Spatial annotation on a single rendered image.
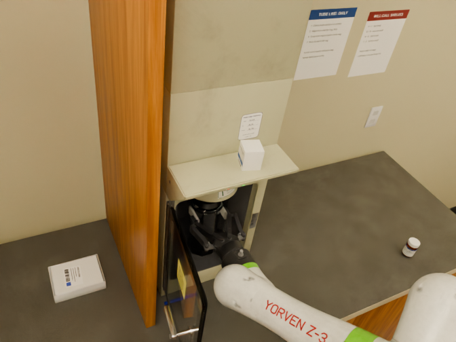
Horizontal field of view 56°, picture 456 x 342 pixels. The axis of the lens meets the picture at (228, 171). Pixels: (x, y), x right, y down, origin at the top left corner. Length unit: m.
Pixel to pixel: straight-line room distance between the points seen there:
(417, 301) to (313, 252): 0.85
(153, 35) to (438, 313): 0.70
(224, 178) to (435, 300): 0.51
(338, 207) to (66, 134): 1.14
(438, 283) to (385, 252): 0.93
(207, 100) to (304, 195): 1.02
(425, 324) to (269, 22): 0.67
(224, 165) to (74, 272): 0.68
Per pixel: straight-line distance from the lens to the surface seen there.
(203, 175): 1.03
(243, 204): 1.37
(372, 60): 1.94
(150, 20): 0.75
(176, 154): 1.04
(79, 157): 1.53
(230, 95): 1.01
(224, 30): 0.92
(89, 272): 1.51
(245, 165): 1.05
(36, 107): 1.39
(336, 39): 1.74
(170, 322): 1.13
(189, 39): 0.89
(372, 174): 2.18
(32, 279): 1.58
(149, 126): 0.85
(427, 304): 0.89
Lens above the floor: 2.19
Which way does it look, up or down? 40 degrees down
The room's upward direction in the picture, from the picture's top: 10 degrees clockwise
